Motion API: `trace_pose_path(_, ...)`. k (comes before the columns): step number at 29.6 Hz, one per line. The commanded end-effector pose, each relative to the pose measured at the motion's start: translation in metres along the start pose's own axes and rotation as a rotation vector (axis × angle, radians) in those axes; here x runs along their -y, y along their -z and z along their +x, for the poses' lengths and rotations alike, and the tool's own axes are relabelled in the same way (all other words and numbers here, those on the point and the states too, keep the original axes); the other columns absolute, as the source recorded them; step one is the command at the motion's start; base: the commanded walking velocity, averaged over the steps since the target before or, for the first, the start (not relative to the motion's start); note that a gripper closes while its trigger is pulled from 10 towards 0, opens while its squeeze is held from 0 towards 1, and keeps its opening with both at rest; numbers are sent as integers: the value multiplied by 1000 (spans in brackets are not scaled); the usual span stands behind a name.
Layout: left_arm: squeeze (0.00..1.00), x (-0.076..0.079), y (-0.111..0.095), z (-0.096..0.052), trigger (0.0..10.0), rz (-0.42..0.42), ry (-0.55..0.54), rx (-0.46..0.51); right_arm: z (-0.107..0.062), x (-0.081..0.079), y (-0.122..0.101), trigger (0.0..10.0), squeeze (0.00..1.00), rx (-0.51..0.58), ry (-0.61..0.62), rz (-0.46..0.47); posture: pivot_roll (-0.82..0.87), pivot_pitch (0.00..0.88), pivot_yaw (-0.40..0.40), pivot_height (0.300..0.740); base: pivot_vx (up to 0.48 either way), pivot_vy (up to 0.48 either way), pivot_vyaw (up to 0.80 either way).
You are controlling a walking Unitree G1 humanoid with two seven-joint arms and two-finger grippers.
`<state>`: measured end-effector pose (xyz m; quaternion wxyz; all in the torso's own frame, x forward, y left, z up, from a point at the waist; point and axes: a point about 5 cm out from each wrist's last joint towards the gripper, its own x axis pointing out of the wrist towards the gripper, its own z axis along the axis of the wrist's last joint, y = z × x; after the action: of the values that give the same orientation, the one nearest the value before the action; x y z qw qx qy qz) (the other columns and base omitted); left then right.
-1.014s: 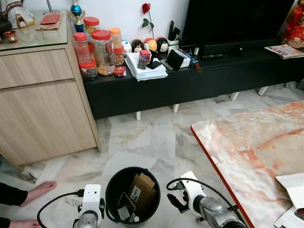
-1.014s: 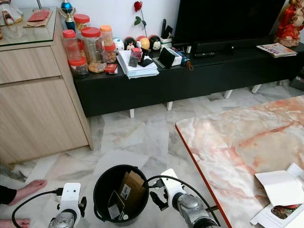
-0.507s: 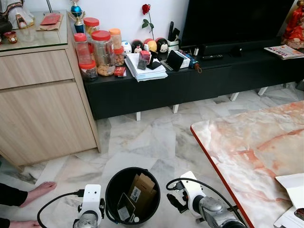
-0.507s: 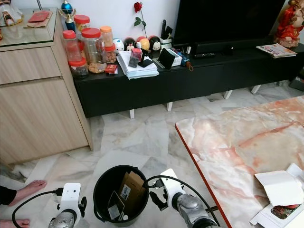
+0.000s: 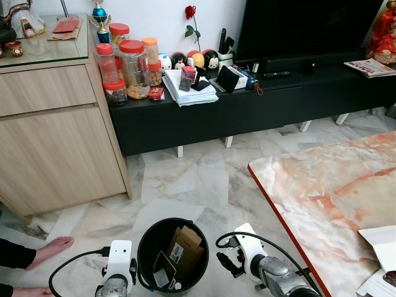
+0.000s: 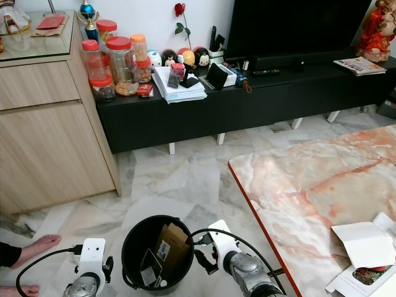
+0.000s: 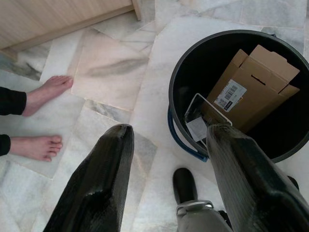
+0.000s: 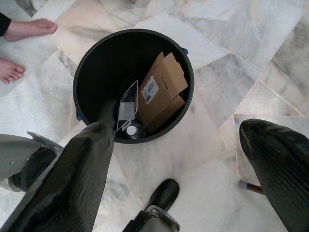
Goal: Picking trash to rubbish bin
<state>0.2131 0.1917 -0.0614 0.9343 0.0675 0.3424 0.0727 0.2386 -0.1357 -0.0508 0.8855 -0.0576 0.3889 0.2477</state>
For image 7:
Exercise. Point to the person's left leg black trousers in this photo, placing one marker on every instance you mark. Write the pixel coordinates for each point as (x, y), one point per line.
(12, 101)

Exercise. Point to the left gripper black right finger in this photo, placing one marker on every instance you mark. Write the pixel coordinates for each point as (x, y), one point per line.
(253, 188)

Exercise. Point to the dark grey round rubbish bin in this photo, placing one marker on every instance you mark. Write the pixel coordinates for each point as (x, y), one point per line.
(193, 62)

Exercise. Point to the light wooden cabinet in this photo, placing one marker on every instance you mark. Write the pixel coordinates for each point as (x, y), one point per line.
(60, 17)

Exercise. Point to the person's bare foot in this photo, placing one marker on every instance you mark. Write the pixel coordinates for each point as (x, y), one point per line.
(36, 147)
(48, 94)

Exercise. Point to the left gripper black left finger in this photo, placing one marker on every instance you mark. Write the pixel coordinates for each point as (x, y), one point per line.
(96, 183)

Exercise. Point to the person's right bare foot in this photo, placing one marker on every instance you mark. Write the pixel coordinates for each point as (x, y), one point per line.
(36, 147)

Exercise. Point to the clear plastic tray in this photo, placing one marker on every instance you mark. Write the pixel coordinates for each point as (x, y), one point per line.
(196, 113)

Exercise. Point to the person's leg black trousers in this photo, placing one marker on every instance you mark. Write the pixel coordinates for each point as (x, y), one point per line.
(12, 101)
(4, 145)

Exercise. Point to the flattened brown cardboard box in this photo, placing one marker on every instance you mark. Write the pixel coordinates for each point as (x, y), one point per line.
(260, 96)

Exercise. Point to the person's left bare foot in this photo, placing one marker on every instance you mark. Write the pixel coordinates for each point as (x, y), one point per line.
(48, 94)

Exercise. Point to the person's right leg black trousers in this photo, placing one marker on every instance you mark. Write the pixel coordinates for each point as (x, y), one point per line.
(4, 145)

